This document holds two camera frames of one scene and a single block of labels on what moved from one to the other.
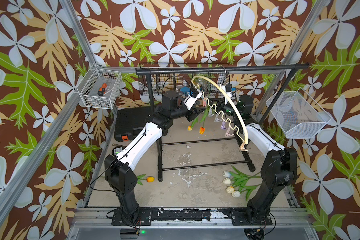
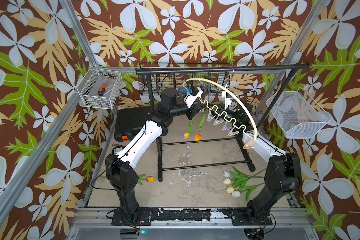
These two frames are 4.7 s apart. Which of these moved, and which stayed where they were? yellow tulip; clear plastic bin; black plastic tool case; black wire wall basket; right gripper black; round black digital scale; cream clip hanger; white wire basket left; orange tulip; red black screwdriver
Moved: cream clip hanger; orange tulip; right gripper black; yellow tulip
Stayed: black plastic tool case; black wire wall basket; clear plastic bin; round black digital scale; red black screwdriver; white wire basket left
